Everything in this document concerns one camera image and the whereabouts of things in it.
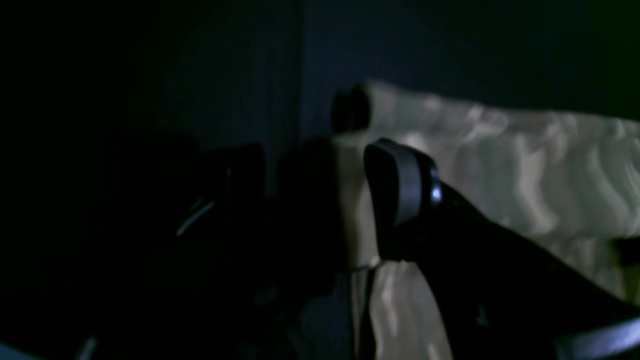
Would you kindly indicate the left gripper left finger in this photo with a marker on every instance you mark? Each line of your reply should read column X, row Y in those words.
column 198, row 262

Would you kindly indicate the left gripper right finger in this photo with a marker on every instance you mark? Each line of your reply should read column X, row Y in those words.
column 500, row 295

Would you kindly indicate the camouflage t-shirt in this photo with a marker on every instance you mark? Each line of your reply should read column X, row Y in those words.
column 568, row 181

